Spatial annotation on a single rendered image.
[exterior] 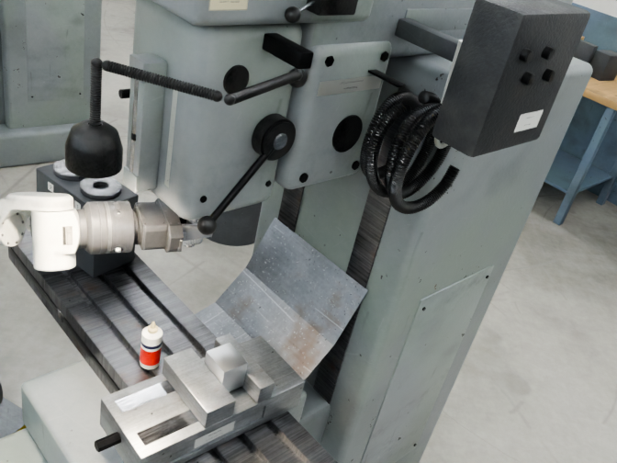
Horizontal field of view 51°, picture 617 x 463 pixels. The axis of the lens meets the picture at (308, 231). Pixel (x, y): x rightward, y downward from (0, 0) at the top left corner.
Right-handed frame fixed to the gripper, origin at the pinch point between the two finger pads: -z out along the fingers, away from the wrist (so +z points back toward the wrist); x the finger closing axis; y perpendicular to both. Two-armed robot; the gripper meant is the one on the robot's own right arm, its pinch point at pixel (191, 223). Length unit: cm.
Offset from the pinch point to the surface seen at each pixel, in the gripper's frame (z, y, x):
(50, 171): 19, 15, 47
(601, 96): -301, 34, 166
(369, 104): -27.9, -25.3, -3.3
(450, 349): -76, 45, 0
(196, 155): 4.6, -19.6, -11.4
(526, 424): -161, 123, 22
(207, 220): 2.5, -10.2, -14.4
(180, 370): 3.1, 22.5, -13.6
